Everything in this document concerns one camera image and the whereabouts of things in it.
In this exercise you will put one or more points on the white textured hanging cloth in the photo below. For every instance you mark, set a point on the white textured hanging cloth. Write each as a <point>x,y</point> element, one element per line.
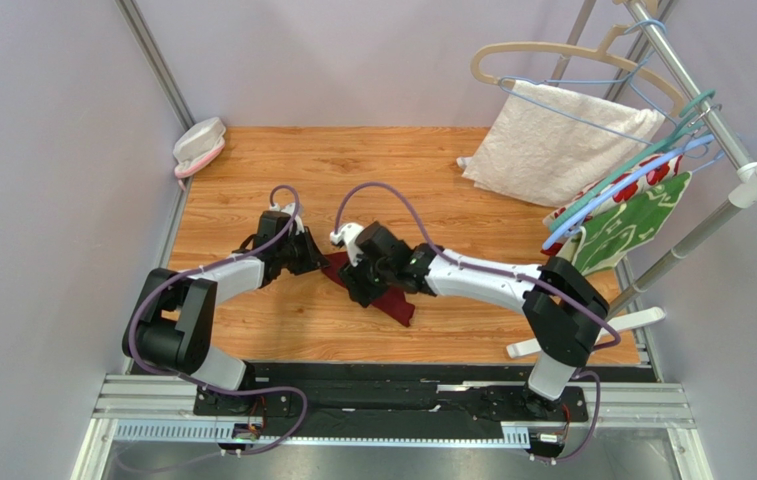
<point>535,156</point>

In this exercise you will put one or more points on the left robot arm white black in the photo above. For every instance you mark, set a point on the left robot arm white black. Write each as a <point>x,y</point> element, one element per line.
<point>170,331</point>

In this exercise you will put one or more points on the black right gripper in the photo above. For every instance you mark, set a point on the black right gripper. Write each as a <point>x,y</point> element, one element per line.
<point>361,278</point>

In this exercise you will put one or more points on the white pink folded cloth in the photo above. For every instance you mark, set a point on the white pink folded cloth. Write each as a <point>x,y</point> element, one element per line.
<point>198,147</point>

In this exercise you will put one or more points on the red flower patterned cloth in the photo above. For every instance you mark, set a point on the red flower patterned cloth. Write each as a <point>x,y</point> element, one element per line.
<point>648,173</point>

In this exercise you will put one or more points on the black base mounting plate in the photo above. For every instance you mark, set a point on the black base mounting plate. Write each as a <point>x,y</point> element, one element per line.
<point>392,401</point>

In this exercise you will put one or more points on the beige clothes hanger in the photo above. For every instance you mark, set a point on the beige clothes hanger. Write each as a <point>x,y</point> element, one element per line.
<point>598,54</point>

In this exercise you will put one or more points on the teal clothes hanger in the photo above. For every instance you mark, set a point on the teal clothes hanger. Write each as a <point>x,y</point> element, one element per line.
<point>691,122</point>

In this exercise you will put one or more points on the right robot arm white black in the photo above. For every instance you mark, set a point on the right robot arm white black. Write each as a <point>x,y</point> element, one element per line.
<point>564,310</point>

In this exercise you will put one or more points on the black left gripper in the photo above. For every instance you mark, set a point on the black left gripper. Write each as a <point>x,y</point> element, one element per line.
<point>313,259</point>

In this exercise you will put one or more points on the dark red cloth napkin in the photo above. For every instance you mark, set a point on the dark red cloth napkin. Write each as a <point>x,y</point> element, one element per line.
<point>392,303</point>

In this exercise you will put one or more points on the green white patterned cloth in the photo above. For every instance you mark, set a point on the green white patterned cloth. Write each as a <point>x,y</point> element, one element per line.
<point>604,240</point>

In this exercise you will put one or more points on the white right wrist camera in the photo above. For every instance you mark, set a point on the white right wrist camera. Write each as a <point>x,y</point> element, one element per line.
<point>346,237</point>

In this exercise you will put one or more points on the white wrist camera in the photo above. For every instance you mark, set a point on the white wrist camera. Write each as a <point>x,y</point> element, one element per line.
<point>346,237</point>
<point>294,210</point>

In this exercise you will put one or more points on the silver white clothes rack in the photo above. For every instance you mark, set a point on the silver white clothes rack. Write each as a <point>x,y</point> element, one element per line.
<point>715,130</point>

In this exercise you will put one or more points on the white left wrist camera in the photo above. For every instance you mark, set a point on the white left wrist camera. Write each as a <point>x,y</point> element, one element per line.
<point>294,210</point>

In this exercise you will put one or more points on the light blue wire hanger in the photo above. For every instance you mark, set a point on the light blue wire hanger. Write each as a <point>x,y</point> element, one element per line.
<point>557,95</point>

